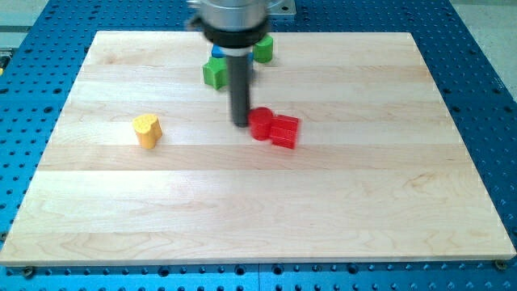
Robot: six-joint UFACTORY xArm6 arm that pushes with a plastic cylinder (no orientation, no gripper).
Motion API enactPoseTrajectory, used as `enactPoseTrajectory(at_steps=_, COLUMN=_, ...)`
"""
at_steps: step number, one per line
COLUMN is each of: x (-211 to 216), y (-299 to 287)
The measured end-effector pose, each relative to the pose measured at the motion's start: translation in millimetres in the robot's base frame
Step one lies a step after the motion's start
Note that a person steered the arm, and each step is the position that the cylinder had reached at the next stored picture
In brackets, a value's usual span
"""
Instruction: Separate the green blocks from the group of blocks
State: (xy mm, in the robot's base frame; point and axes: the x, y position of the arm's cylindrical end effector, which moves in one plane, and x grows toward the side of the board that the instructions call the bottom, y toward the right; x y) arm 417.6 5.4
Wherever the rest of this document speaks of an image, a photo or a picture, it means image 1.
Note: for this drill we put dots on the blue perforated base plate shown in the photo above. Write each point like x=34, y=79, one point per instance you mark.
x=43, y=69

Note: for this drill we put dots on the light wooden board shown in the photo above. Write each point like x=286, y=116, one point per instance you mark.
x=379, y=172

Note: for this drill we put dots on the red cylinder block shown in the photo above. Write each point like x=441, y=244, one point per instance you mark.
x=259, y=120

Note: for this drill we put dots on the green star block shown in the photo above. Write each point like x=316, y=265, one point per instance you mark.
x=215, y=72

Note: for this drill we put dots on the red ridged block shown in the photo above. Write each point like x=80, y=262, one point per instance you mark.
x=284, y=131

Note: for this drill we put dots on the blue block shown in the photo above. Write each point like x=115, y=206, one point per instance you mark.
x=217, y=52

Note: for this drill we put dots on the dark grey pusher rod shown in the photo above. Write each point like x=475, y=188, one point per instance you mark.
x=239, y=89

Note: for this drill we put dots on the green cylinder block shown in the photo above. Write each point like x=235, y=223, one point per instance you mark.
x=263, y=50

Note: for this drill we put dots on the yellow heart block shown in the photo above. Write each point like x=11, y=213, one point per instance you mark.
x=148, y=130

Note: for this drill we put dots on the silver robot mounting plate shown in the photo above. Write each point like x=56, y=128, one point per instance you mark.
x=281, y=7

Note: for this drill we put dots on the silver black cylindrical end effector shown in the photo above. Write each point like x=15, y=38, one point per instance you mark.
x=233, y=25

